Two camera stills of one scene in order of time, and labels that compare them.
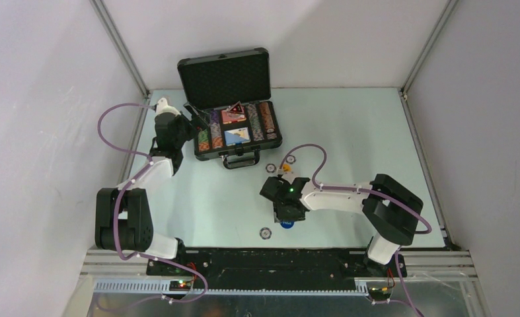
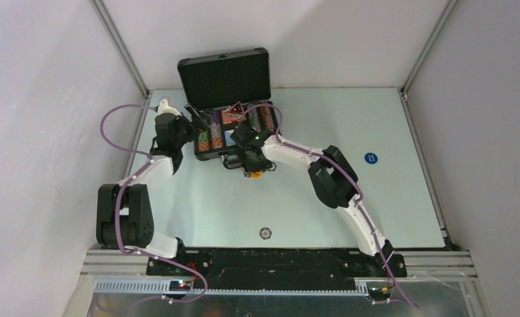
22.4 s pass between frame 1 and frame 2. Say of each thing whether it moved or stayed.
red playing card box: stayed
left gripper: stayed
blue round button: moved
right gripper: moved
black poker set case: stayed
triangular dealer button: stayed
